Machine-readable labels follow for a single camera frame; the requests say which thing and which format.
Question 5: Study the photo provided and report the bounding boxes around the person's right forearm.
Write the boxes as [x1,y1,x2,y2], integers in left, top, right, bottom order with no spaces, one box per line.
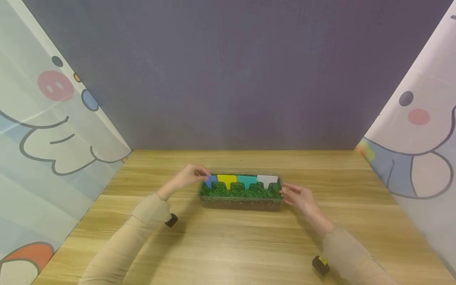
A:
[322,228,398,285]

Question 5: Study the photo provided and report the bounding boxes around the clear box of green grass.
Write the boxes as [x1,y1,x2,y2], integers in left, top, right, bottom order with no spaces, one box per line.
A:
[198,173,284,211]

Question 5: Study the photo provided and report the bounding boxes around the teal plant label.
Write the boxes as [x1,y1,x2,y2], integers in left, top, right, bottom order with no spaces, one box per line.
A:
[237,175,258,190]

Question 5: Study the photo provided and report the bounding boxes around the yellow plant label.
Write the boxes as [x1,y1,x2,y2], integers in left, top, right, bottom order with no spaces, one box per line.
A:
[217,175,238,190]

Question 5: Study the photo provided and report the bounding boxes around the person's left forearm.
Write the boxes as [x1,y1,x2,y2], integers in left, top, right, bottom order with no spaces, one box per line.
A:
[78,193,171,285]

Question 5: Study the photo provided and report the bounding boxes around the person's right hand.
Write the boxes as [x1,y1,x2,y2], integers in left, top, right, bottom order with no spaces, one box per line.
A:
[279,182,334,237]

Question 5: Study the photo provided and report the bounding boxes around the person's left hand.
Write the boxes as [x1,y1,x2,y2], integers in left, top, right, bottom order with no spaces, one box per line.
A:
[157,163,211,201]

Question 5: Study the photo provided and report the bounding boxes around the white plant label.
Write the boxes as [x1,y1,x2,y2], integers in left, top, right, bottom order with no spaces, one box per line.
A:
[256,175,278,190]

